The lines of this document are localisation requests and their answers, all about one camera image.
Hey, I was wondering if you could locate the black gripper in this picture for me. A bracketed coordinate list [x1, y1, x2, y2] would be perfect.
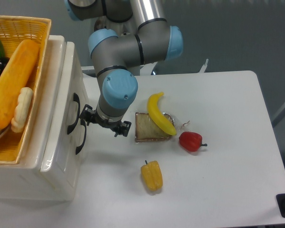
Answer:
[79, 104, 131, 137]

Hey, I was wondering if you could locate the white top drawer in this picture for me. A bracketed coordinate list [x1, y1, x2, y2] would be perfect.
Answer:
[41, 42, 86, 179]

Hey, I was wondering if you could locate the white drawer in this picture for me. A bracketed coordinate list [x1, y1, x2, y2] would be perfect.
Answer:
[49, 83, 89, 201]
[41, 42, 86, 179]

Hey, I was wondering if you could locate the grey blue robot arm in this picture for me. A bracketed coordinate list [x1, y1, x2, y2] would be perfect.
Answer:
[65, 0, 183, 136]

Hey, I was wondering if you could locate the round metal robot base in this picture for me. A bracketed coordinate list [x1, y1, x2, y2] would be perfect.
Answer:
[94, 16, 137, 36]

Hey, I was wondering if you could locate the white bottom drawer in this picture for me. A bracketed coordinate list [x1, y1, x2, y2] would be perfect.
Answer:
[49, 83, 89, 201]

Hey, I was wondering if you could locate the white drawer cabinet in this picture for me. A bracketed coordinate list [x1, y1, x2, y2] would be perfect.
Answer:
[0, 35, 89, 202]

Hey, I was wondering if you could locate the toy bread slice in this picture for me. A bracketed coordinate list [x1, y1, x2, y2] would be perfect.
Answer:
[135, 112, 171, 143]

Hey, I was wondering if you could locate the yellow toy banana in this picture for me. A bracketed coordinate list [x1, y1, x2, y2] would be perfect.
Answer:
[147, 92, 177, 136]

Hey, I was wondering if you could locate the yellow toy bell pepper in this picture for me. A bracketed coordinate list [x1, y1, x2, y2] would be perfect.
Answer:
[141, 160, 163, 191]

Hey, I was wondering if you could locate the cream toy croissant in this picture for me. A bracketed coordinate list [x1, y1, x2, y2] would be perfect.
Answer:
[11, 87, 33, 133]

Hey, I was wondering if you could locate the red toy bell pepper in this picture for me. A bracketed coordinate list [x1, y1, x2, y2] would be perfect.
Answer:
[179, 132, 207, 152]

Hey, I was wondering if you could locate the yellow wicker basket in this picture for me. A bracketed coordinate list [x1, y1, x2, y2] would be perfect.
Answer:
[0, 16, 51, 165]

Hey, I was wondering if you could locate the orange toy baguette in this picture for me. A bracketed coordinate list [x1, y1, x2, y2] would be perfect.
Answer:
[0, 39, 39, 130]

